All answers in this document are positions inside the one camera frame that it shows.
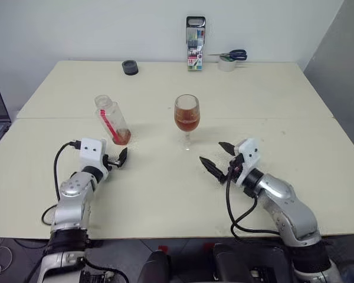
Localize black round cap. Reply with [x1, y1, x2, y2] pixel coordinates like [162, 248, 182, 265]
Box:
[121, 59, 139, 77]

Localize blue handled scissors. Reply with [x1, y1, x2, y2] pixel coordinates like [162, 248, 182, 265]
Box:
[206, 48, 249, 62]

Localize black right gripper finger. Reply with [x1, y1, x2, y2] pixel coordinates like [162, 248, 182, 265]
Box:
[199, 156, 226, 182]
[218, 141, 236, 157]

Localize marker pen pack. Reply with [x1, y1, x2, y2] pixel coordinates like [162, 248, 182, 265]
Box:
[185, 16, 207, 73]

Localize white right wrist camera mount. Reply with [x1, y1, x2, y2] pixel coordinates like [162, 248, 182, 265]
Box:
[234, 137, 261, 187]

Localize clear plastic bottle red label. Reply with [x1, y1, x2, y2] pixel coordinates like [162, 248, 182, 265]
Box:
[94, 94, 132, 146]

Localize white tape roll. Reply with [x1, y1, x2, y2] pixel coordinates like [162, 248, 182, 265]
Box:
[218, 55, 237, 73]

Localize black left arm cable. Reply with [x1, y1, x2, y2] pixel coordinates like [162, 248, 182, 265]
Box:
[41, 140, 82, 227]

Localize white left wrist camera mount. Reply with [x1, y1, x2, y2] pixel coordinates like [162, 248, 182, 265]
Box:
[77, 137, 111, 181]

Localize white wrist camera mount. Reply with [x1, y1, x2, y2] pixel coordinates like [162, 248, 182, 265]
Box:
[234, 137, 261, 187]
[77, 137, 111, 181]

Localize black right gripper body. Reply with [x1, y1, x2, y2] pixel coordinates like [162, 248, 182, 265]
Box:
[219, 154, 245, 185]

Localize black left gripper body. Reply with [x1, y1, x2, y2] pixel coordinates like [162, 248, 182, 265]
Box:
[101, 153, 122, 173]

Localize clear wine glass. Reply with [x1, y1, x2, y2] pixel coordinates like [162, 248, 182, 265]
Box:
[173, 94, 202, 152]

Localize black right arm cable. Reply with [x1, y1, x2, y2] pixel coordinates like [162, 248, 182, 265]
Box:
[225, 164, 287, 238]

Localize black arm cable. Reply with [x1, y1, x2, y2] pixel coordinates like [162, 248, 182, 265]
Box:
[41, 140, 82, 227]
[225, 164, 287, 238]

